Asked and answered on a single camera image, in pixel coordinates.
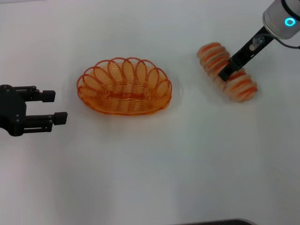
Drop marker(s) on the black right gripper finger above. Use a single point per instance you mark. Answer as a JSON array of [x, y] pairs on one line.
[[228, 71]]

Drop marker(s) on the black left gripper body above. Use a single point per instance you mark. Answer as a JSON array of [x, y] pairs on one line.
[[10, 110]]

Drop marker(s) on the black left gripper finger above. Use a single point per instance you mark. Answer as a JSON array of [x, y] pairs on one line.
[[60, 118], [49, 96]]

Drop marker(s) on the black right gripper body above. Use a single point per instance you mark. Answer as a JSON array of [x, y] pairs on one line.
[[246, 51]]

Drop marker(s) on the orange striped bread loaf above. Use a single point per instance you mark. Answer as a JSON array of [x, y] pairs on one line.
[[241, 89]]

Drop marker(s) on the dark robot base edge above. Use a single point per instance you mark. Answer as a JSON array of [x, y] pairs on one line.
[[218, 222]]

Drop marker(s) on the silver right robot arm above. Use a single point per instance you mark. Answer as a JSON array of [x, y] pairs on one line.
[[281, 16]]

